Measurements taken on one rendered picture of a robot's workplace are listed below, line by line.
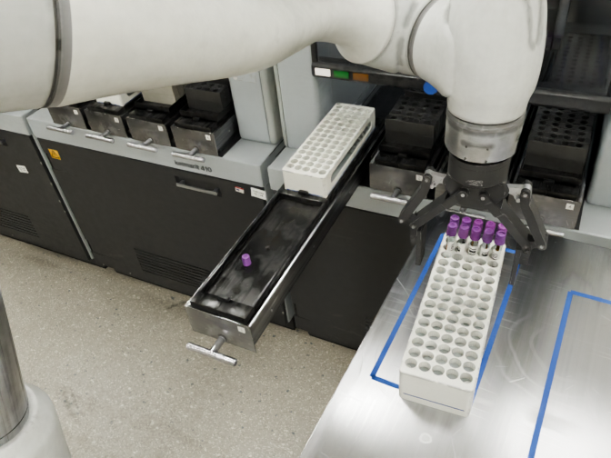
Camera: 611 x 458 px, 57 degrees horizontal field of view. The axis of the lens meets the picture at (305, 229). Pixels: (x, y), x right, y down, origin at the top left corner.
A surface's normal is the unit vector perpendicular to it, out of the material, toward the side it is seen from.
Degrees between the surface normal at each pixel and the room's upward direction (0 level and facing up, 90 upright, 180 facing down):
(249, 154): 0
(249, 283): 0
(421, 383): 90
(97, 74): 112
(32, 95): 124
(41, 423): 61
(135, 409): 0
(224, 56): 105
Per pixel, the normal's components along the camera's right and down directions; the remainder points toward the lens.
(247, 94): -0.43, 0.62
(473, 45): -0.65, 0.49
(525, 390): -0.10, -0.75
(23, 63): 0.62, 0.63
